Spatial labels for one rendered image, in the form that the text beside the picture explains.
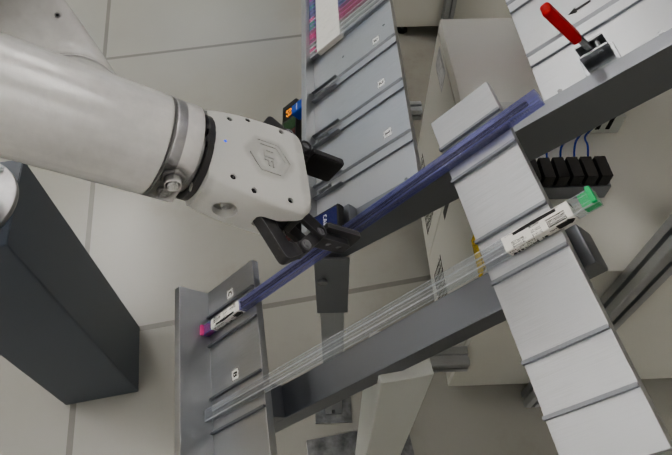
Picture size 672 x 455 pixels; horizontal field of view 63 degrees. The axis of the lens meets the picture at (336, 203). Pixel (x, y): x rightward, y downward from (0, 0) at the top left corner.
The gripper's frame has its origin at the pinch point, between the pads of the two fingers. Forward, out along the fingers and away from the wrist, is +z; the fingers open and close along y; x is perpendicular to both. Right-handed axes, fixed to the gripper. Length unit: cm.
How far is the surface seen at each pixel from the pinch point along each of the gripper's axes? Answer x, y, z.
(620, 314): 6, 1, 67
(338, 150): 14.4, 26.5, 16.4
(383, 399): 14.5, -13.6, 14.7
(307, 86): 18, 45, 15
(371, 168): 9.0, 18.4, 16.8
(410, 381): 9.0, -13.7, 14.0
